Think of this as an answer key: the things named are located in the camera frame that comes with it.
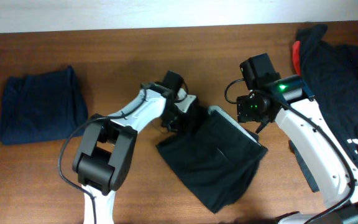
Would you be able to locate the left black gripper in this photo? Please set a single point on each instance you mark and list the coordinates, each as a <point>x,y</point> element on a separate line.
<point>183,124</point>

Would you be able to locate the folded navy blue garment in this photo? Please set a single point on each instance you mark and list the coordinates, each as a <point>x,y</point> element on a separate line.
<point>38,108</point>

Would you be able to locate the dark grey garment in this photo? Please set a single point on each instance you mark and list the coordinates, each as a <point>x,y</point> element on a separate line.
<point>304,168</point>

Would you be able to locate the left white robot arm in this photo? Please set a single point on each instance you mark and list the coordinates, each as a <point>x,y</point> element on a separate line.
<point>104,156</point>

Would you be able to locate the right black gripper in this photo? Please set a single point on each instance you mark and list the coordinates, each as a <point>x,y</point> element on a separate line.
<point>243,112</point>

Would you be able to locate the black shorts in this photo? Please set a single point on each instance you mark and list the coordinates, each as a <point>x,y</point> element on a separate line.
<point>214,160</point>

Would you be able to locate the dark navy clothes pile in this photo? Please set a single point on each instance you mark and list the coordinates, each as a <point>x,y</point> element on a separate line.
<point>331,72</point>

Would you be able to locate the red garment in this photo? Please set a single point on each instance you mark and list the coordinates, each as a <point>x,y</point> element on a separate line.
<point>296,57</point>

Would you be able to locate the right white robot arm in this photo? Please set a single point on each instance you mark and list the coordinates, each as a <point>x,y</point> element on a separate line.
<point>290,104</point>

